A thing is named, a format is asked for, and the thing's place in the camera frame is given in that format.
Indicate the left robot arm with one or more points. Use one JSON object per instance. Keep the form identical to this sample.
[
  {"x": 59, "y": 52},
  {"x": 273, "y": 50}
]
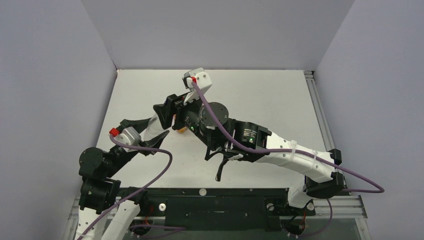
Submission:
[{"x": 100, "y": 215}]

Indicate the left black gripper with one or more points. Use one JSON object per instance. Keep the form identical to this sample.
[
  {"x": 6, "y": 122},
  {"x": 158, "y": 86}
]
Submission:
[{"x": 140, "y": 125}]

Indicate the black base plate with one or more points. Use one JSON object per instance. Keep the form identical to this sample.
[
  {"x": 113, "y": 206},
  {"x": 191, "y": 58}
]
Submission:
[{"x": 221, "y": 209}]

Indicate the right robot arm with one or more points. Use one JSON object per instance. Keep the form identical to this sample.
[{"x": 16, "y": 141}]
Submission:
[{"x": 246, "y": 141}]

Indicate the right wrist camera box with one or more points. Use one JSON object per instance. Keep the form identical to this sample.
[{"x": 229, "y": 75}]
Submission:
[{"x": 199, "y": 77}]

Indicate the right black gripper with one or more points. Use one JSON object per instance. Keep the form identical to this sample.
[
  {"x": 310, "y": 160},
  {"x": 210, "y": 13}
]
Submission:
[{"x": 175, "y": 112}]

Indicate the clear bottle blue cap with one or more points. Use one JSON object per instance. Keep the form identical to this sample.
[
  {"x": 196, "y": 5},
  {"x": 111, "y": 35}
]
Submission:
[{"x": 154, "y": 128}]

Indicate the white bottle cap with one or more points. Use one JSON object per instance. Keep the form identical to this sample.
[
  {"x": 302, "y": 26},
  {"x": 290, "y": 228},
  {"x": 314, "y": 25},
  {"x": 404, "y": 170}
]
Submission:
[{"x": 202, "y": 192}]

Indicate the aluminium rail frame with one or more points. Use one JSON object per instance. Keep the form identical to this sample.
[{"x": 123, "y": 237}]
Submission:
[{"x": 285, "y": 102}]

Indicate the orange blue label bottle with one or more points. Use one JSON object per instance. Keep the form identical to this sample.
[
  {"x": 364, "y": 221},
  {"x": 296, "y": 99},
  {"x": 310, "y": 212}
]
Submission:
[{"x": 182, "y": 130}]

